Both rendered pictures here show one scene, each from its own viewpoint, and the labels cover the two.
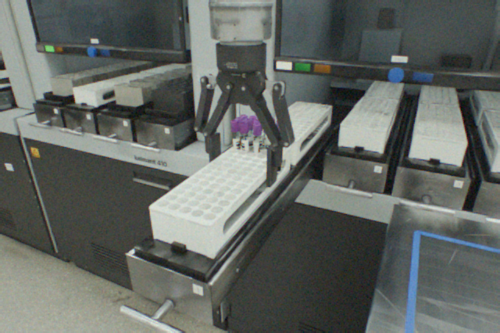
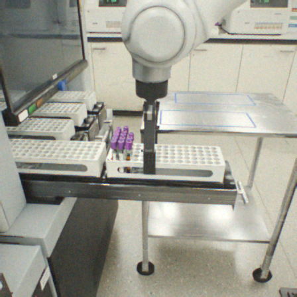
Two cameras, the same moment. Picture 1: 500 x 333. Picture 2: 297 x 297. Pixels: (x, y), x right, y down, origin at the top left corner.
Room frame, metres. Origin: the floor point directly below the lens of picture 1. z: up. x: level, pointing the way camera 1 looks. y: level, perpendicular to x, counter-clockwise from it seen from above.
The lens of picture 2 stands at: (0.78, 0.58, 1.22)
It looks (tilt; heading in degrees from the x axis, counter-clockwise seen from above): 30 degrees down; 248
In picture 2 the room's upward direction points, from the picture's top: straight up
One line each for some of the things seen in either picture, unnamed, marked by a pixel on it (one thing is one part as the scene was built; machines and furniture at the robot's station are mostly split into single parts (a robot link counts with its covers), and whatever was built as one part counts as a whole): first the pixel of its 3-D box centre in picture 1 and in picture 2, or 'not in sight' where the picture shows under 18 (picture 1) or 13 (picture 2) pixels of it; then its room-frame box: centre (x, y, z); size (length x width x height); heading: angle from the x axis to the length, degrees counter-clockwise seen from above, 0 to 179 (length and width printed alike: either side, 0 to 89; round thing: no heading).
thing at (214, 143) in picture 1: (215, 153); (149, 162); (0.57, 0.06, 0.87); 0.03 x 0.01 x 0.07; 154
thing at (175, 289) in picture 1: (265, 182); (115, 177); (0.63, -0.03, 0.78); 0.73 x 0.14 x 0.09; 154
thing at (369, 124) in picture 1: (370, 123); (26, 132); (0.85, -0.31, 0.83); 0.30 x 0.10 x 0.06; 154
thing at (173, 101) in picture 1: (169, 101); not in sight; (1.01, 0.23, 0.85); 0.12 x 0.02 x 0.06; 64
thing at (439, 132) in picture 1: (436, 131); (45, 115); (0.79, -0.45, 0.83); 0.30 x 0.10 x 0.06; 154
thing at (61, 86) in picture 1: (64, 87); not in sight; (1.21, 0.64, 0.85); 0.12 x 0.02 x 0.06; 64
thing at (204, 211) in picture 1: (232, 187); (164, 163); (0.51, 0.03, 0.83); 0.30 x 0.10 x 0.06; 154
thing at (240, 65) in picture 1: (241, 73); (151, 98); (0.54, 0.01, 1.01); 0.08 x 0.07 x 0.09; 64
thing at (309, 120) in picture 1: (295, 130); (50, 158); (0.79, -0.11, 0.83); 0.30 x 0.10 x 0.06; 154
